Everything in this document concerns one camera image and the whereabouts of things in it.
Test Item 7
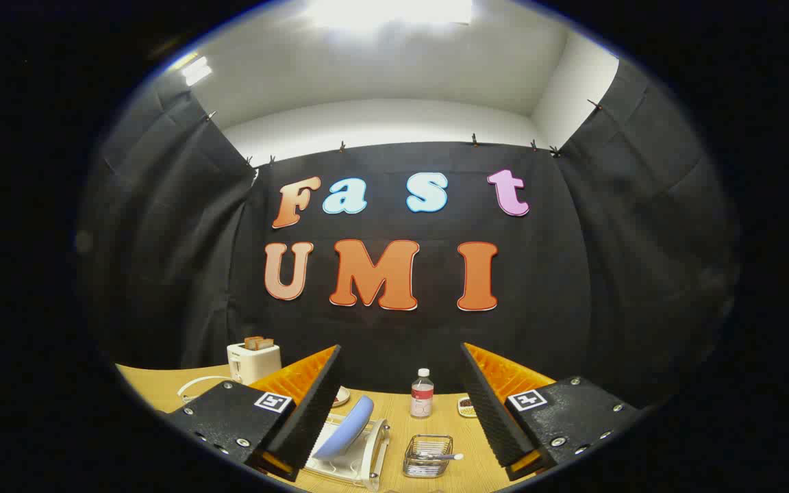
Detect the ceiling light panel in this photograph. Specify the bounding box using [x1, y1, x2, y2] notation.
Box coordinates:
[305, 0, 474, 28]
[182, 56, 212, 86]

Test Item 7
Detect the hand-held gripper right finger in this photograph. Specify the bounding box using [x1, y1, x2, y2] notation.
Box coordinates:
[461, 342, 644, 480]

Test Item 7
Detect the white toaster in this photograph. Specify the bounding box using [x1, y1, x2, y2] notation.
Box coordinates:
[227, 341, 282, 385]

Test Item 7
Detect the blue plate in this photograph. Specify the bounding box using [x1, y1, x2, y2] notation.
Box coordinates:
[312, 395, 375, 460]

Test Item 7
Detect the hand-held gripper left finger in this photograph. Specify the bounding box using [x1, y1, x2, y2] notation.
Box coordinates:
[160, 344, 342, 482]

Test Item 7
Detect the metal wire basket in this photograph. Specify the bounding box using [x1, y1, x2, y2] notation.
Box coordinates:
[403, 434, 455, 479]

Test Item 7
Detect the black backdrop cloth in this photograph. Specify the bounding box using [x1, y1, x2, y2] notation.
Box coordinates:
[76, 58, 741, 412]

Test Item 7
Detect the clear plastic bottle red label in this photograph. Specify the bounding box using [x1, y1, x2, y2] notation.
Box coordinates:
[410, 368, 435, 419]

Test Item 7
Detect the white wire dish rack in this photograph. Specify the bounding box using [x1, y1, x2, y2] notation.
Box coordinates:
[177, 375, 392, 492]

